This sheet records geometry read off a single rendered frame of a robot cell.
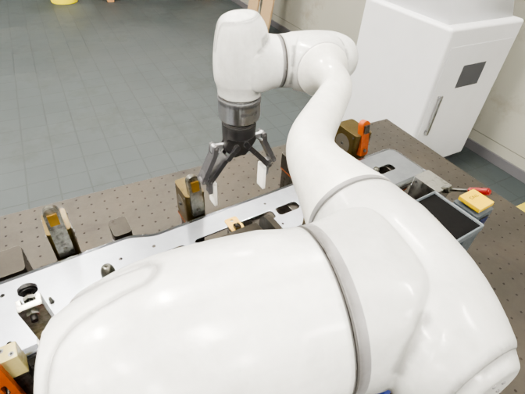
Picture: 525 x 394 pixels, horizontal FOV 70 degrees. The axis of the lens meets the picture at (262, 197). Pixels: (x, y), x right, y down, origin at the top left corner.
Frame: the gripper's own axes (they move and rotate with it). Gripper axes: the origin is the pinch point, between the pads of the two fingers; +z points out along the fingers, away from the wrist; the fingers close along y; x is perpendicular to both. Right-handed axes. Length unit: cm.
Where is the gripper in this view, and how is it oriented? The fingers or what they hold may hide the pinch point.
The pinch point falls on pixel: (237, 190)
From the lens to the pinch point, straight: 94.3
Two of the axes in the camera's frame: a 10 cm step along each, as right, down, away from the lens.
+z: -0.5, 7.5, 6.5
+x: -5.3, -5.8, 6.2
